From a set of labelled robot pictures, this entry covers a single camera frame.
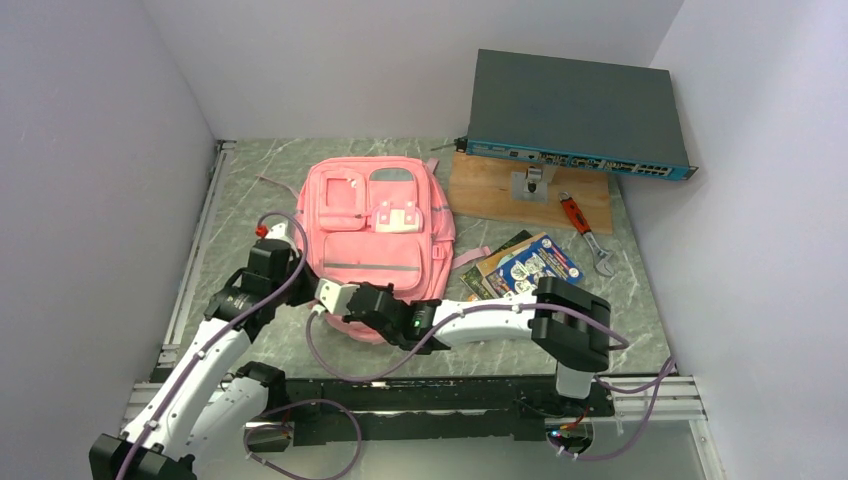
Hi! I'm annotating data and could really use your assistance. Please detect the blue sticker book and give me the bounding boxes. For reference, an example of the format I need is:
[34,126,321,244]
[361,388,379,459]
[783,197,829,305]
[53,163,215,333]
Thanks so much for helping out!
[483,234,584,297]

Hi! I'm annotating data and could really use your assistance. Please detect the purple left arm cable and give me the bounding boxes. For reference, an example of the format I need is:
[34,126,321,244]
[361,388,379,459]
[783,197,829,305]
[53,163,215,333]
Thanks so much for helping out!
[115,211,310,480]

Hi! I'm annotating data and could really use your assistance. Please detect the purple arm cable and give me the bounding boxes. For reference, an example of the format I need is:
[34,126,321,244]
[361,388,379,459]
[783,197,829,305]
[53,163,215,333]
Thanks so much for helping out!
[304,301,677,464]
[115,211,310,480]

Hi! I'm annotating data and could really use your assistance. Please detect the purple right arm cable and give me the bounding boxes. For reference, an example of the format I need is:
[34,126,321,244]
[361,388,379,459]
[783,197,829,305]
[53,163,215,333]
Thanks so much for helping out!
[304,301,677,464]

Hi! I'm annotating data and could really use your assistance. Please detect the orange adjustable wrench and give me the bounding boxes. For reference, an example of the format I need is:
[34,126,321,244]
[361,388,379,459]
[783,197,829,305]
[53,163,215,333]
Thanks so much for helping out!
[558,192,615,278]

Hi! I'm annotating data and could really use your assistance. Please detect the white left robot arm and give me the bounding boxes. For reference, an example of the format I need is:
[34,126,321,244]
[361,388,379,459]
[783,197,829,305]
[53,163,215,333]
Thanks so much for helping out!
[88,238,318,479]

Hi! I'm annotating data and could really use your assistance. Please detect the grey metal bracket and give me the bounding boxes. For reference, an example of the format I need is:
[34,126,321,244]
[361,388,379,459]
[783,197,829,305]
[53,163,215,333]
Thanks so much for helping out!
[511,165,556,204]

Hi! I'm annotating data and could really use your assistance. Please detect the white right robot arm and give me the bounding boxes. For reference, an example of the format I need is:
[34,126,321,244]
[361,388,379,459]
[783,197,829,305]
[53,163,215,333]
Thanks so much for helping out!
[321,277,626,415]

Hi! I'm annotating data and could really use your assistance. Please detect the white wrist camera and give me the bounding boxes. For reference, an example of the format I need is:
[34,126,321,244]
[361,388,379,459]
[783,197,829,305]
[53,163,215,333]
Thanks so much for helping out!
[255,221,293,244]
[314,278,359,317]

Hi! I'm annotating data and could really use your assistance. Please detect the blue network switch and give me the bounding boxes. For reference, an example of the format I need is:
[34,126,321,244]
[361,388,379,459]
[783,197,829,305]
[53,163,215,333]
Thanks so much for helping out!
[457,49,698,181]

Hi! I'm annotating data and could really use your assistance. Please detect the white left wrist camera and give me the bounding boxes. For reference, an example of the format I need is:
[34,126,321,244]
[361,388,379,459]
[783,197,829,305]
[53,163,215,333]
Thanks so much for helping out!
[255,221,293,244]

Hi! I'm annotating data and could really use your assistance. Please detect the pink student backpack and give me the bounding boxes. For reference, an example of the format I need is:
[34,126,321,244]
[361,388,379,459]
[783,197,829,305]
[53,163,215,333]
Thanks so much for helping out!
[295,156,489,304]

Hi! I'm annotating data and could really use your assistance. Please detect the wooden board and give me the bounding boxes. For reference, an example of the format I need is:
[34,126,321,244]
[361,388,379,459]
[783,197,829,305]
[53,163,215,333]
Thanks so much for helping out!
[447,152,613,234]

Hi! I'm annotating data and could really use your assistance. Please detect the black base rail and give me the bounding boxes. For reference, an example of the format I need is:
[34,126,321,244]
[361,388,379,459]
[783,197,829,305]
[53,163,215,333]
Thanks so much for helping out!
[245,375,615,453]

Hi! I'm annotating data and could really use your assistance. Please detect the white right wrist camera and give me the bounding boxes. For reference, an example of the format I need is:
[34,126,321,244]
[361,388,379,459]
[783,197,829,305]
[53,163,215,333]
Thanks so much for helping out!
[314,278,359,317]

